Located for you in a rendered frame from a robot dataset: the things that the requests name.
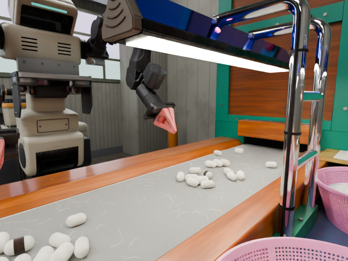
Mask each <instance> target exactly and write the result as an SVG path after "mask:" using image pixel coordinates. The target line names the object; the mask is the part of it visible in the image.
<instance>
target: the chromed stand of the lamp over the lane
mask: <svg viewBox="0 0 348 261"><path fill-rule="evenodd" d="M284 10H287V11H290V12H291V13H292V15H293V21H292V22H287V23H282V24H278V25H273V26H268V27H263V28H259V29H256V30H251V31H249V32H248V34H250V36H251V37H252V38H254V39H255V40H259V39H262V38H268V37H273V36H279V35H284V34H290V33H292V41H291V50H290V51H289V53H290V54H291V55H290V63H289V77H288V90H287V104H286V118H285V131H284V146H283V159H282V173H281V187H280V201H279V204H278V206H279V215H278V229H277V232H276V233H275V234H274V235H273V236H272V237H297V238H305V237H306V236H307V234H308V233H309V231H310V230H311V228H312V227H313V225H314V224H315V222H316V221H317V213H318V205H316V204H315V194H316V184H317V174H318V164H319V157H320V147H321V136H322V126H323V116H324V106H325V95H326V85H327V75H328V64H329V54H330V43H331V28H330V25H329V24H328V23H327V22H326V21H325V20H324V19H321V18H316V17H311V14H310V7H309V4H308V2H307V1H306V0H263V1H259V2H256V3H252V4H249V5H246V6H242V7H239V8H236V9H233V10H229V11H226V12H223V13H219V14H216V15H214V16H213V17H212V18H213V19H214V21H215V22H216V24H218V25H220V26H224V27H225V26H226V25H229V24H233V23H237V22H241V21H245V20H249V19H253V18H257V17H261V16H265V15H269V14H272V13H276V12H280V11H284ZM309 30H313V31H315V32H316V33H317V46H316V57H315V69H314V80H313V91H305V78H306V66H307V54H308V52H309V49H308V42H309ZM303 102H311V114H310V125H309V136H308V148H307V150H306V151H305V152H303V153H301V154H300V155H299V145H300V135H301V133H302V132H301V121H302V109H303ZM305 164H306V170H305V177H304V188H303V200H302V204H301V205H300V206H299V207H298V209H297V210H296V211H295V212H294V210H295V194H296V182H297V170H298V169H299V168H301V167H302V166H303V165H305Z"/></svg>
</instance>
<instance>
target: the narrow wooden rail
mask: <svg viewBox="0 0 348 261"><path fill-rule="evenodd" d="M335 164H336V163H332V162H326V161H320V160H319V164H318V170H319V169H321V168H326V167H335ZM305 170H306V164H305V165H303V166H302V167H301V168H299V169H298V170H297V182H296V194H295V210H294V212H295V211H296V210H297V209H298V207H299V206H300V205H301V204H302V200H303V188H304V182H305ZM280 187H281V176H280V177H279V178H277V179H276V180H274V181H273V182H271V183H270V184H268V185H267V186H265V187H264V188H262V189H261V190H259V191H258V192H256V193H255V194H253V195H252V196H251V197H249V198H248V199H246V200H245V201H243V202H242V203H240V204H239V205H237V206H235V207H234V208H232V209H231V210H229V211H228V212H226V213H225V214H223V215H222V216H221V217H219V218H218V219H216V220H215V221H213V222H212V223H210V224H209V225H207V226H206V227H204V228H203V229H201V230H200V231H198V232H197V233H195V234H194V235H192V236H191V237H189V238H188V239H186V240H185V241H183V242H182V243H180V244H179V245H178V246H176V247H175V248H173V249H172V250H170V251H169V252H167V253H166V254H164V255H163V256H161V257H160V258H158V259H157V260H155V261H216V260H217V259H218V258H219V257H220V256H221V255H223V254H224V253H225V252H227V251H228V250H230V249H232V248H234V247H235V246H238V245H240V244H242V243H245V242H248V241H251V240H256V239H261V238H269V237H272V236H273V235H274V234H275V233H276V232H277V229H278V215H279V206H278V204H279V201H280Z"/></svg>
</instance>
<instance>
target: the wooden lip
mask: <svg viewBox="0 0 348 261"><path fill-rule="evenodd" d="M309 125H310V123H301V132H302V133H301V135H300V144H308V136H309ZM284 131H285V122H282V121H268V120H254V119H242V120H238V136H246V137H253V138H261V139H269V140H277V141H284Z"/></svg>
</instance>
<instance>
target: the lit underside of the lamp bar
mask: <svg viewBox="0 0 348 261"><path fill-rule="evenodd" d="M126 45H127V46H133V47H138V48H144V49H149V50H154V51H159V52H165V53H170V54H176V55H181V56H187V57H192V58H196V59H201V60H206V61H212V62H217V63H222V64H228V65H234V66H239V67H244V68H249V69H255V70H260V71H266V72H269V73H272V72H280V71H288V70H285V69H280V68H276V67H272V66H268V65H264V64H260V63H255V62H251V61H247V60H242V59H238V58H235V57H231V56H226V55H222V54H218V53H214V52H210V51H205V50H201V49H197V48H192V47H188V46H184V45H180V44H177V43H173V42H168V41H164V40H160V39H156V38H151V37H149V38H145V39H142V40H138V41H135V42H131V43H128V44H126Z"/></svg>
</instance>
